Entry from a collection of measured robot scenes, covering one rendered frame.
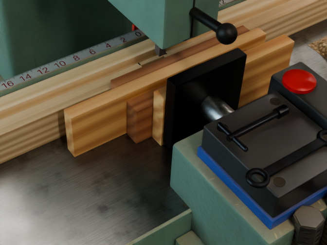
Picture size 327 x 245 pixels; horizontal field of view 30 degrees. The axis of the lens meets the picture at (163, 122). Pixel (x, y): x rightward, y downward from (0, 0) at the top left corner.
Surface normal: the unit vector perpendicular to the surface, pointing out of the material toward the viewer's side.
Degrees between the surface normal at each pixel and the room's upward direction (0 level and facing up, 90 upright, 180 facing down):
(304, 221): 5
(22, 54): 90
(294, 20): 90
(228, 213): 90
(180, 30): 90
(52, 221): 0
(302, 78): 0
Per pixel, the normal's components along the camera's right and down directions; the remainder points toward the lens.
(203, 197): -0.81, 0.39
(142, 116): 0.58, 0.59
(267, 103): 0.04, -0.71
